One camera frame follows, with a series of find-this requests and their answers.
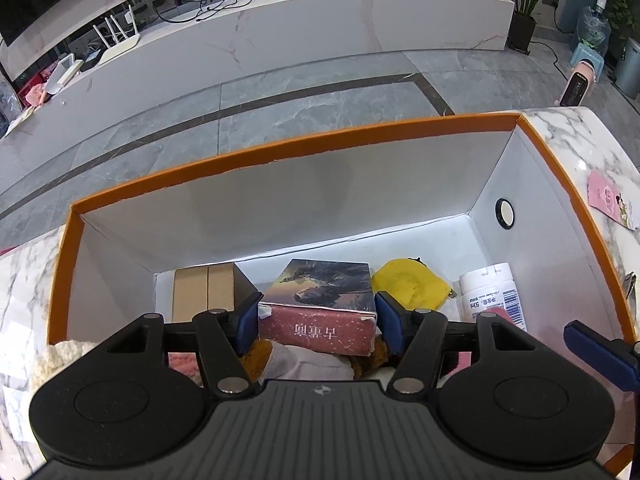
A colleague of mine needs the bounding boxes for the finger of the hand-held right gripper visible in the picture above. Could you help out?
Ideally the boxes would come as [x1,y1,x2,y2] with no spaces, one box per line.
[563,321,640,391]

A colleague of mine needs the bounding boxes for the orange cardboard box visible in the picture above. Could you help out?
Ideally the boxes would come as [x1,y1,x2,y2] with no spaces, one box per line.
[47,112,640,361]

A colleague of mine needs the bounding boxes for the black cables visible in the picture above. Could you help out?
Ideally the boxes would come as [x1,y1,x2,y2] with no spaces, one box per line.
[152,0,256,23]

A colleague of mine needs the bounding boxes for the white plush toy black ears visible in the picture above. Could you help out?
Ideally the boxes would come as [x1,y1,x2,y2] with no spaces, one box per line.
[260,342,396,383]

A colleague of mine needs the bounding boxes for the black plant pot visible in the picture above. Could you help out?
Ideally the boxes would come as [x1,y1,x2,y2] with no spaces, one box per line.
[507,10,537,55]

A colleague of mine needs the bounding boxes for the white labelled bottle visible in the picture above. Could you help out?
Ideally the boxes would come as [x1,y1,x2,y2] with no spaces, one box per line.
[459,262,528,333]

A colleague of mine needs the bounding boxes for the white marble cabinet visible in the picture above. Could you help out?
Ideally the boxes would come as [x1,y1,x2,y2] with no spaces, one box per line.
[0,0,516,141]

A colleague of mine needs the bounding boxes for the pink toy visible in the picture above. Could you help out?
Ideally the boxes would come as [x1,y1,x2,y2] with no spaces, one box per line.
[22,82,51,107]

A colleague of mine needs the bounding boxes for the clear water bottle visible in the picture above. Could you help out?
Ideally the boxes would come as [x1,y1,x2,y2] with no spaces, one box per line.
[577,0,612,56]

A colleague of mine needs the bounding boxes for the brown plush dog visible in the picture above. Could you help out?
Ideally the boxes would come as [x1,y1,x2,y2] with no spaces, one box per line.
[240,337,401,376]

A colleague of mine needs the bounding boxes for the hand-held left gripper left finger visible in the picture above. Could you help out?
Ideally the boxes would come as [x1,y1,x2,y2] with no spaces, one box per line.
[95,291,264,397]

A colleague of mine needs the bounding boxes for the pink card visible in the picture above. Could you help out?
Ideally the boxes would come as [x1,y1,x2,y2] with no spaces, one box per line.
[586,170,640,231]

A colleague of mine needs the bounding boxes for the yellow paper sheet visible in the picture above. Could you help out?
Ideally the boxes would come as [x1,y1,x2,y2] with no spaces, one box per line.
[2,105,36,138]

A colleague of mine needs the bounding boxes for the brown cardboard box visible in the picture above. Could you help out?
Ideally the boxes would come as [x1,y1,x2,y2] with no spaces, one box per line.
[172,262,262,323]

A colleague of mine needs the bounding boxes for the pink space heater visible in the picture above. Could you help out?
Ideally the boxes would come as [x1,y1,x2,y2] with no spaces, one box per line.
[559,57,603,108]

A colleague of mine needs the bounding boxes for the purple printed box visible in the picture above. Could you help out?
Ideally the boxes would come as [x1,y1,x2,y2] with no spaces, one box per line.
[257,258,378,357]

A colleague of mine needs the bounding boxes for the grey trash can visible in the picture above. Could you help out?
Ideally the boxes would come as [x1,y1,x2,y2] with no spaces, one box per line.
[614,37,640,100]

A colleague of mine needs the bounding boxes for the cream crochet bunny doll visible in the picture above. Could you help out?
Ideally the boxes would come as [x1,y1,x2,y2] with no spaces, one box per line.
[30,337,206,391]

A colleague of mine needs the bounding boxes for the yellow tape measure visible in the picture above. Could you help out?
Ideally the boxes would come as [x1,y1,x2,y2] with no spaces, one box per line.
[371,257,458,318]

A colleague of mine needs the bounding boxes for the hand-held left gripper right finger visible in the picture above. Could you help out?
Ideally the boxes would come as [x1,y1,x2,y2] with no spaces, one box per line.
[375,290,543,397]

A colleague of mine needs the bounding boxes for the black television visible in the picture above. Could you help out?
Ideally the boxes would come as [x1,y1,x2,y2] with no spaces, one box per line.
[0,0,123,48]

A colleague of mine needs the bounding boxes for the white router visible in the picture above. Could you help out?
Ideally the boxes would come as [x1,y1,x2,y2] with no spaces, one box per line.
[90,4,141,66]

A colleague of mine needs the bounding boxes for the white plastic tray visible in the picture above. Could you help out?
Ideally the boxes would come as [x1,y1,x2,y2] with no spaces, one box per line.
[44,55,83,96]

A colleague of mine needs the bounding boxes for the blue plastic stool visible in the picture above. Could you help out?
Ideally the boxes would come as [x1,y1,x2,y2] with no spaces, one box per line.
[570,42,607,68]

